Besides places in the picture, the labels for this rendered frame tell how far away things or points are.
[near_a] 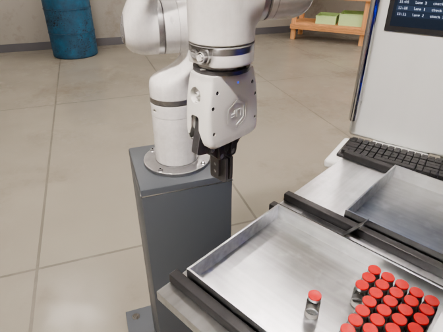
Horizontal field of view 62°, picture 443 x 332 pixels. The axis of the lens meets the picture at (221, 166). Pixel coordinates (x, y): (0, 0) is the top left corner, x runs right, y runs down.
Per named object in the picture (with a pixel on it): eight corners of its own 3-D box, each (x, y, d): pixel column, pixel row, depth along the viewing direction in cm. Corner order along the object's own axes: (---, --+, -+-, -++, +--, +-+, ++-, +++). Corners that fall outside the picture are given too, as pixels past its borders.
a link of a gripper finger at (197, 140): (184, 147, 48) (208, 161, 53) (211, 95, 48) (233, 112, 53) (178, 144, 49) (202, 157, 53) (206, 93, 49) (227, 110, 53)
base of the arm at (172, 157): (139, 150, 112) (132, 91, 103) (199, 141, 117) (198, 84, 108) (149, 182, 97) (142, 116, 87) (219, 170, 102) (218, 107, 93)
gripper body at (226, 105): (214, 71, 43) (215, 156, 48) (268, 55, 49) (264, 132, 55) (172, 59, 47) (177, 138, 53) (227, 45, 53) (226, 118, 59)
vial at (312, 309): (320, 314, 59) (324, 296, 57) (313, 323, 58) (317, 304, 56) (309, 305, 61) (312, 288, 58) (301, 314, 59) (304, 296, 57)
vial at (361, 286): (366, 304, 61) (372, 284, 59) (360, 311, 60) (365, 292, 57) (353, 296, 62) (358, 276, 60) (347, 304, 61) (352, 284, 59)
